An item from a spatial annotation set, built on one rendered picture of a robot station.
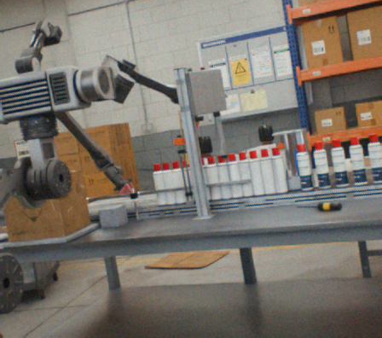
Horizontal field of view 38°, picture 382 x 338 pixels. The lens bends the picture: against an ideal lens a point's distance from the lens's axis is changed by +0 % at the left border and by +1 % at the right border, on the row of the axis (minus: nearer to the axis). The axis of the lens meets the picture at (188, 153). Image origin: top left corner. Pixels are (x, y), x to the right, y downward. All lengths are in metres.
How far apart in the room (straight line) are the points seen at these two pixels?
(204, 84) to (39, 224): 0.97
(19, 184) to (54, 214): 0.50
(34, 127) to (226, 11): 5.21
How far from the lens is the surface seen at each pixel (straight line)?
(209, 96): 2.45
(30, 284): 4.88
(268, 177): 2.49
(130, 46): 7.38
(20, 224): 2.66
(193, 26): 7.14
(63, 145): 6.08
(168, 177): 2.66
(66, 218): 2.56
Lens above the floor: 1.25
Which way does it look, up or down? 3 degrees down
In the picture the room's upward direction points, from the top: 10 degrees counter-clockwise
